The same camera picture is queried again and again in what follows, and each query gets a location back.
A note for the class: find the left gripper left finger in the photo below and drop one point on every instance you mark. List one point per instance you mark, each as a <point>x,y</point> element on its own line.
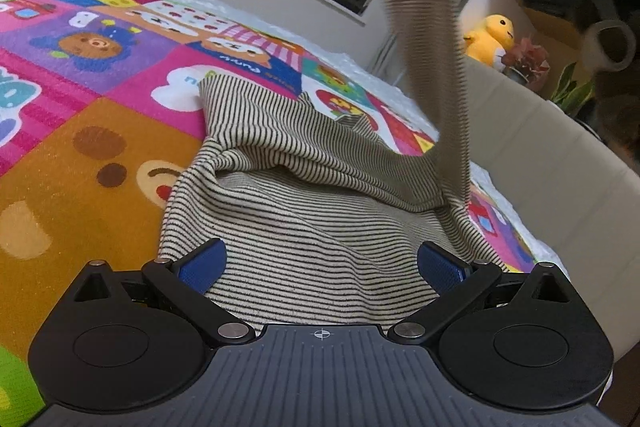
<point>183,284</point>

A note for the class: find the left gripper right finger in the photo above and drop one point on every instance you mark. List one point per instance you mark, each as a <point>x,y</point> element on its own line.
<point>460,286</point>

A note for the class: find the striped beige garment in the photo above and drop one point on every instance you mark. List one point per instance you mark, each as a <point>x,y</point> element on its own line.
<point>321,220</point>

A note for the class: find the yellow plush duck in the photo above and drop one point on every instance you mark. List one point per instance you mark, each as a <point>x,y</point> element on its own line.
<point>490,40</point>

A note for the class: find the pink flower pot plant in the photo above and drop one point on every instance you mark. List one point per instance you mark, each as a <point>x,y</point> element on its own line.
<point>527,64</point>

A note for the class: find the green potted plant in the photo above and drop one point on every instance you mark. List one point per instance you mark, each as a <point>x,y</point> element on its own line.
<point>570,95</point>

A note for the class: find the colourful play mat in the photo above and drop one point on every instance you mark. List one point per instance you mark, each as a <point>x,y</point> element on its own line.
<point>100,112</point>

